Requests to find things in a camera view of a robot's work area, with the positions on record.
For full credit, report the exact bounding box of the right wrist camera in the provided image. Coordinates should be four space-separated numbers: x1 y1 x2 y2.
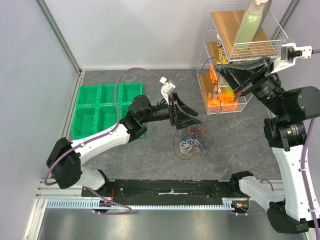
271 42 303 74

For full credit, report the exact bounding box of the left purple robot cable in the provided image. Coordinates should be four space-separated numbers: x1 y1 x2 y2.
43 67 168 186

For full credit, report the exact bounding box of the grey slotted cable duct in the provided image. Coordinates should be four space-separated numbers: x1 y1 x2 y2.
46 199 235 211

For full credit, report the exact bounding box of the yellow snack bag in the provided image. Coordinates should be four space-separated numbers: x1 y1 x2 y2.
217 47 229 64

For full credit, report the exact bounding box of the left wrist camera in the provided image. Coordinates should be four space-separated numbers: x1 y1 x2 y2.
161 80 176 96

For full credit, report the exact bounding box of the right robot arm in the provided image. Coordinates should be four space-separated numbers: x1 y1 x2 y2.
214 57 320 235

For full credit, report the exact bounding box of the green spray bottle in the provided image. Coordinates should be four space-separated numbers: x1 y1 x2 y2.
234 0 272 52

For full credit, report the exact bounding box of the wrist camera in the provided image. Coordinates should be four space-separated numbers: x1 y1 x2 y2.
161 80 176 96
271 42 303 74

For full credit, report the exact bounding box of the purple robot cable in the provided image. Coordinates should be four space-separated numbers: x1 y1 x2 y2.
43 67 168 186
298 48 320 231

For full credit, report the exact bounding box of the orange snack box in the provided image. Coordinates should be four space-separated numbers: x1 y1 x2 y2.
208 87 238 112

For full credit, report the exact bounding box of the white thin cable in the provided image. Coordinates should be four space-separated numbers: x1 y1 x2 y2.
179 137 201 152

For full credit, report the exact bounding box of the purple thin cable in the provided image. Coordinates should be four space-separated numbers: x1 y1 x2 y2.
201 56 226 113

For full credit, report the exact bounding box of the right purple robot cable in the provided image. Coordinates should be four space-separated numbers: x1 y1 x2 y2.
298 48 320 231

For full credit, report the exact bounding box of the blue thin cable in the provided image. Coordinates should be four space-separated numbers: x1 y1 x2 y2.
180 132 198 148

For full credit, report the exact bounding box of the white wire shelf rack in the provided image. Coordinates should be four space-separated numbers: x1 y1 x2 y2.
197 0 288 115

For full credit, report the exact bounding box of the green compartment tray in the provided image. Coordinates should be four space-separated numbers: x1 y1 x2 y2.
71 82 144 140

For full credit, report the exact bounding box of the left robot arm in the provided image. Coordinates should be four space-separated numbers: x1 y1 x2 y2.
46 92 200 197

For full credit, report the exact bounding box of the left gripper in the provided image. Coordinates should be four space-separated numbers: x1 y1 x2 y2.
141 92 201 131

